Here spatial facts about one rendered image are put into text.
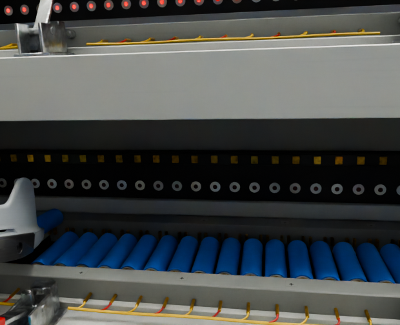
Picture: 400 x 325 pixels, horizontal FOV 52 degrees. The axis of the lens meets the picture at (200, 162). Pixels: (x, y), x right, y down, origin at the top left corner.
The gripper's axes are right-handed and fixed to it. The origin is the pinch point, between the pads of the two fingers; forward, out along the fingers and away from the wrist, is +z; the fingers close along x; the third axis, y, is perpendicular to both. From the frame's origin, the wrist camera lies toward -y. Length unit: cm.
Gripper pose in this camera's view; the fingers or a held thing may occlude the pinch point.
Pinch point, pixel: (20, 239)
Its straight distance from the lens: 40.9
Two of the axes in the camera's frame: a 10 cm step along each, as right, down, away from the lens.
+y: 0.3, -10.0, 0.9
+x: -9.8, -0.1, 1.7
